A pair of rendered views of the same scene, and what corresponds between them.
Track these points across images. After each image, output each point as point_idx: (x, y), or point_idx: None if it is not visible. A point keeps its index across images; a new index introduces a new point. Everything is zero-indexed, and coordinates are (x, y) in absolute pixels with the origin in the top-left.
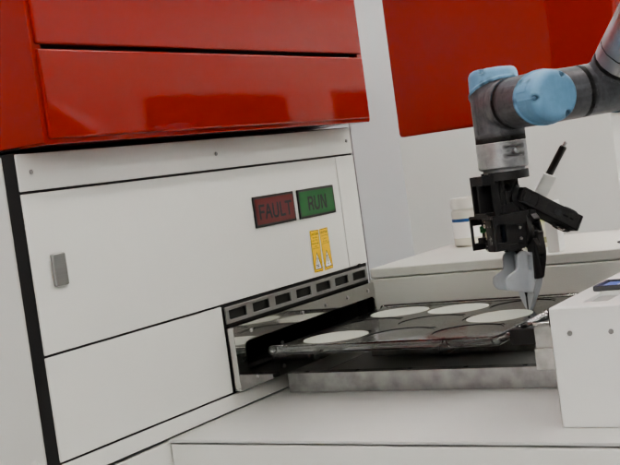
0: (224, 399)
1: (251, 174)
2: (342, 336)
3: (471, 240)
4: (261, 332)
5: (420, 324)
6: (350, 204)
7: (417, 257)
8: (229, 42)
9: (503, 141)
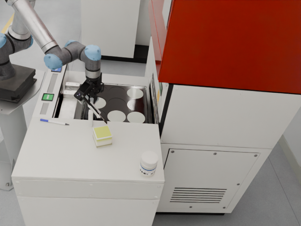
0: None
1: None
2: (133, 93)
3: (103, 88)
4: (150, 86)
5: (117, 100)
6: (162, 102)
7: (153, 142)
8: (155, 16)
9: (94, 71)
